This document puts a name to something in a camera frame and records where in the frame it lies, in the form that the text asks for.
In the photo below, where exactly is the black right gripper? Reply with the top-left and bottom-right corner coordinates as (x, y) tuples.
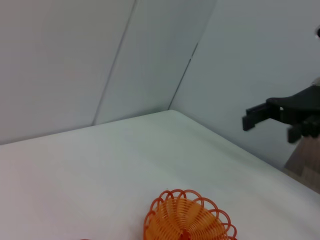
(241, 84), (320, 144)

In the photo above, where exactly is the orange plastic wire basket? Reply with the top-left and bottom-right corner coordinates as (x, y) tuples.
(143, 189), (238, 240)

